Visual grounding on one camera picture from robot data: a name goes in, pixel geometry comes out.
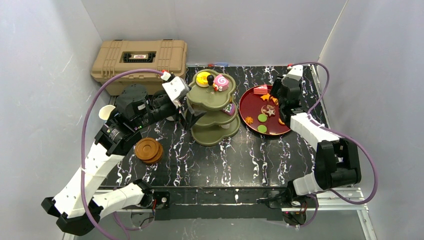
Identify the star shaped cookie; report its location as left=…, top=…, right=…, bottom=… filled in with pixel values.
left=264, top=107, right=275, bottom=117

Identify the green three-tier dessert stand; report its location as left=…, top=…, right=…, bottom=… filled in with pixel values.
left=186, top=69, right=241, bottom=147

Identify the yellow frosted donut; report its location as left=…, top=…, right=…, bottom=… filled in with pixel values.
left=195, top=71, right=212, bottom=88

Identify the purple cake slice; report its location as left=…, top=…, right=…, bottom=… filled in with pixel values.
left=221, top=102, right=237, bottom=116

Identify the pink swirl roll cake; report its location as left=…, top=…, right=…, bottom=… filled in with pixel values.
left=213, top=74, right=230, bottom=92

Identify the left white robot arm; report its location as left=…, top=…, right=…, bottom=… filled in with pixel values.
left=41, top=83, right=204, bottom=236

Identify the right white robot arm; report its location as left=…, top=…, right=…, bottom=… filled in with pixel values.
left=267, top=76, right=362, bottom=202

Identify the yellow square cracker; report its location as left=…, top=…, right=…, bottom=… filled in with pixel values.
left=270, top=96, right=279, bottom=106

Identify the yellow fish shaped cookie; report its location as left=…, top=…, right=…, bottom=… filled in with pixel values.
left=260, top=93, right=271, bottom=101

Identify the red layered cake slice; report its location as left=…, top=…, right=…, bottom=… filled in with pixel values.
left=253, top=84, right=268, bottom=96

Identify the blue mug cream interior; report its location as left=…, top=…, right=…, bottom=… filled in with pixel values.
left=98, top=104, right=116, bottom=121

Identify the dark red round tray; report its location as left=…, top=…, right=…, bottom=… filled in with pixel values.
left=239, top=84, right=290, bottom=136

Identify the green macaron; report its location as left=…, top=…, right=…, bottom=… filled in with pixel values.
left=257, top=113, right=268, bottom=123
left=257, top=124, right=268, bottom=134

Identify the brown wooden coaster stack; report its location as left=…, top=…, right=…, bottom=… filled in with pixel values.
left=134, top=137, right=164, bottom=165

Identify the small round yellow cookie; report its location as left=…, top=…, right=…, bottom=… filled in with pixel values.
left=244, top=116, right=254, bottom=125

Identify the tan plastic toolbox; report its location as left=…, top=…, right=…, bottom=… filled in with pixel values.
left=90, top=39, right=188, bottom=96

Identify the red blue pen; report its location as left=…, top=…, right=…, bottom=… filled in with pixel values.
left=207, top=62, right=229, bottom=67

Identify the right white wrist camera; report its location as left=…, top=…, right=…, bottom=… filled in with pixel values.
left=285, top=64, right=304, bottom=81

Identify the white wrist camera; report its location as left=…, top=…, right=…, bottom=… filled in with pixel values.
left=160, top=70, right=191, bottom=109
left=285, top=64, right=304, bottom=81

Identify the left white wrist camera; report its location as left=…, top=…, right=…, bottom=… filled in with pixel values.
left=160, top=70, right=191, bottom=109

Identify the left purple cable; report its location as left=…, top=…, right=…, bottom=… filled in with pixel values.
left=80, top=68, right=167, bottom=240

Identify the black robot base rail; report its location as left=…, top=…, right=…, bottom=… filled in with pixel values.
left=120, top=185, right=321, bottom=222

